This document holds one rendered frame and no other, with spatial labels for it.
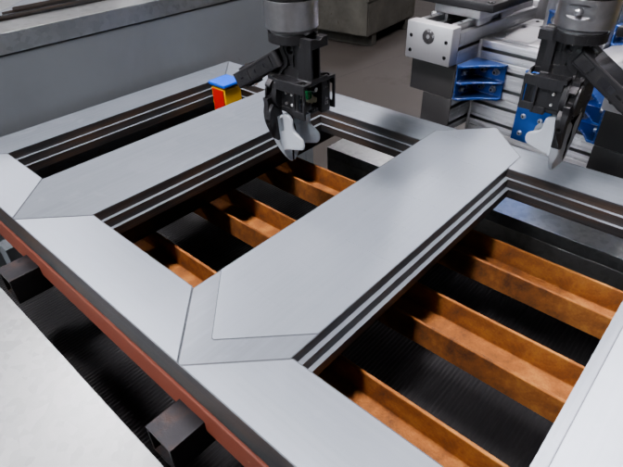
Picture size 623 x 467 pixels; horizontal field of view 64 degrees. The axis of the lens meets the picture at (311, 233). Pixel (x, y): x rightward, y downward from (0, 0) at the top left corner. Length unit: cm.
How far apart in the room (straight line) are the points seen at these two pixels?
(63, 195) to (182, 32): 65
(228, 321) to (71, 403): 25
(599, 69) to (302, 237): 47
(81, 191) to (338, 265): 49
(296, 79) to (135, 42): 69
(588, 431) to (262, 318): 36
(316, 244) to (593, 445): 41
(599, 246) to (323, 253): 63
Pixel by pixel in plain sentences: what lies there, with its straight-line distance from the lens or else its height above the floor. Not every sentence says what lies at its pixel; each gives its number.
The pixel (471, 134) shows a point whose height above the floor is 86.
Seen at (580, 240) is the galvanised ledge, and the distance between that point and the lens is 115.
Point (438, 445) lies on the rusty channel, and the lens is 75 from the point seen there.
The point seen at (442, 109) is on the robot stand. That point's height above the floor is 78.
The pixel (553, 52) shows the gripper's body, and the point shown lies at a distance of 83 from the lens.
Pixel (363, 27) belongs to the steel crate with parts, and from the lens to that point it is 460.
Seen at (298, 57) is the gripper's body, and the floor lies 109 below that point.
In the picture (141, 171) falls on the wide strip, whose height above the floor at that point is 86.
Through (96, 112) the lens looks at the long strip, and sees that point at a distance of 128.
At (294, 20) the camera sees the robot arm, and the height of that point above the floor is 114.
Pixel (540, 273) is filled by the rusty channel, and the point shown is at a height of 69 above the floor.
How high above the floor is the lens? 131
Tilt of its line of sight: 37 degrees down
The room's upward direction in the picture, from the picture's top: 2 degrees counter-clockwise
